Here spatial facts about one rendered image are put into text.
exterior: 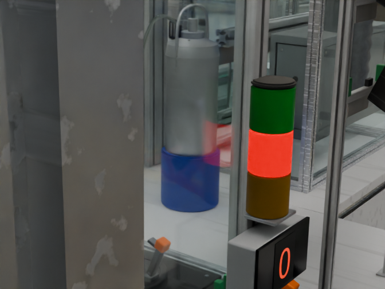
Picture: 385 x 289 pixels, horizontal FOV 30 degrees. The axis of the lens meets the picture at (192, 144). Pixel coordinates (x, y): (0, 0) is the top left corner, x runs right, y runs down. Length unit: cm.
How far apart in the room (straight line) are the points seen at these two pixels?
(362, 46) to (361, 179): 39
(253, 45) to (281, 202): 18
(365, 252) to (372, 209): 54
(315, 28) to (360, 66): 33
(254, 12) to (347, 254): 101
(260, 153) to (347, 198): 126
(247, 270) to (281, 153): 14
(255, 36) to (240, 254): 24
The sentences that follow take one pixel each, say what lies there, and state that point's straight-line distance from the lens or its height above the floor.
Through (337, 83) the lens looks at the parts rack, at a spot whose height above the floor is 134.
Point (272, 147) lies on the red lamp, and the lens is 79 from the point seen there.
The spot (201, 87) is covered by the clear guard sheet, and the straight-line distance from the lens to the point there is 73.
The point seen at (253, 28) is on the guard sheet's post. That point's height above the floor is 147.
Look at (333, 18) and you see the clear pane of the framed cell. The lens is 204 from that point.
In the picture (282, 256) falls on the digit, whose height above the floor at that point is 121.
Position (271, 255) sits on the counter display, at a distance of 82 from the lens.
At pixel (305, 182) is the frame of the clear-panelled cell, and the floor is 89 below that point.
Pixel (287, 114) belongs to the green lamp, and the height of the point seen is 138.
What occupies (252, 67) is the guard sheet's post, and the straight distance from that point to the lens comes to 79.
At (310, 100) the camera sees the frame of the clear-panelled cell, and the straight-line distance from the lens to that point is 197.
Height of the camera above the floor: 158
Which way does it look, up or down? 17 degrees down
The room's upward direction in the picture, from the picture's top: 1 degrees clockwise
